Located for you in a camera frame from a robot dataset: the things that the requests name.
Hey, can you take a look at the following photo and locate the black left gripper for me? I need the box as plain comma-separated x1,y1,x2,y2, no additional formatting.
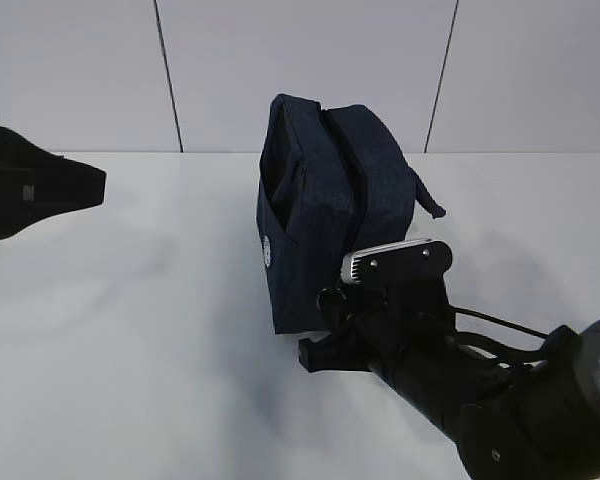
0,126,107,240

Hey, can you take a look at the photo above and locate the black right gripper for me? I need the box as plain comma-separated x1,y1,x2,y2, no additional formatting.
298,279,455,373

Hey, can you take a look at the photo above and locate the dark navy fabric bag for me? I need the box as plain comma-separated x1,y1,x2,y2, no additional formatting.
256,94,446,334

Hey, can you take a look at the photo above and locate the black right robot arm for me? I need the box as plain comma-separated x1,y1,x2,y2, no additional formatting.
299,280,600,479

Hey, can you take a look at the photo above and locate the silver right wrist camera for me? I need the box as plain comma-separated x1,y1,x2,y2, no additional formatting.
340,238,453,287

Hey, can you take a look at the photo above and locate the dark blue right cable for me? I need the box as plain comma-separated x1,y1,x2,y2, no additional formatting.
449,305,551,371

